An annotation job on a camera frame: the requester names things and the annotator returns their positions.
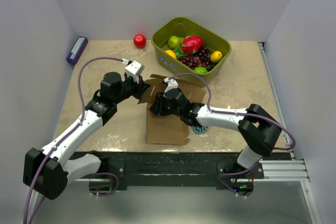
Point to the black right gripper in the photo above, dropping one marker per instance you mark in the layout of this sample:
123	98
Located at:
158	107

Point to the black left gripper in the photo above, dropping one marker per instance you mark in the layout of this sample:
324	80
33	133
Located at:
140	87

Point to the brown cardboard paper box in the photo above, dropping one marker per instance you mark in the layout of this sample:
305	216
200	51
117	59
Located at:
169	130

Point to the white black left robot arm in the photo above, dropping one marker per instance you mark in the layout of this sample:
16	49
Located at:
50	169

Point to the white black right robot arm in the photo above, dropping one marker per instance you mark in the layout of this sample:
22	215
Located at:
258	128

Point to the purple rectangular box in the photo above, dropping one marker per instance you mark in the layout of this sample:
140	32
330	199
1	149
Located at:
77	50

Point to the orange fruit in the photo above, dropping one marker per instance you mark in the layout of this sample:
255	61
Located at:
171	53

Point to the red apple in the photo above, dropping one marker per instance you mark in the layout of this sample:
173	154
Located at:
139	40

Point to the blue zigzag sponge cloth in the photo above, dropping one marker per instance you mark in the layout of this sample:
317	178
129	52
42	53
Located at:
199	129

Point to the green plastic tub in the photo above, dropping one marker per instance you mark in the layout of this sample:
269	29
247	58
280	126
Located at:
184	27

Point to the green apple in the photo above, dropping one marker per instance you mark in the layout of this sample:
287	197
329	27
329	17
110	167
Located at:
174	42

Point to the green lime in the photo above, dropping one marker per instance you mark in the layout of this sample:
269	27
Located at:
200	70

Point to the red dragon fruit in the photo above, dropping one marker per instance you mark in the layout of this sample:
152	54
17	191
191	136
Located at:
191	44

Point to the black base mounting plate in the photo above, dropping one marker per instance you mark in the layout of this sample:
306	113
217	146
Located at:
199	169

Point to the purple grape bunch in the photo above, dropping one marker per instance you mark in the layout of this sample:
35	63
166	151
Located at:
199	59

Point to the yellow lemon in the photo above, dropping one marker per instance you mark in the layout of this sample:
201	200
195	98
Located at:
216	57

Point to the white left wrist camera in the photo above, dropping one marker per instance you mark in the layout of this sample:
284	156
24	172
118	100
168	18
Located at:
134	70

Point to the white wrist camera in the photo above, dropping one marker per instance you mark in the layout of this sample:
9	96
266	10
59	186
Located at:
170	84
134	70

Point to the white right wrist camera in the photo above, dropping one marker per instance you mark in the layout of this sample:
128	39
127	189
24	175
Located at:
170	84

